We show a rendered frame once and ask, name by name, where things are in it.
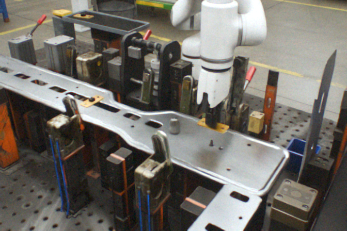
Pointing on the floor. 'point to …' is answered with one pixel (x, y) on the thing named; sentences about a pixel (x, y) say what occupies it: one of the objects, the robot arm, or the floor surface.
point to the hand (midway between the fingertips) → (213, 117)
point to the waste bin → (114, 0)
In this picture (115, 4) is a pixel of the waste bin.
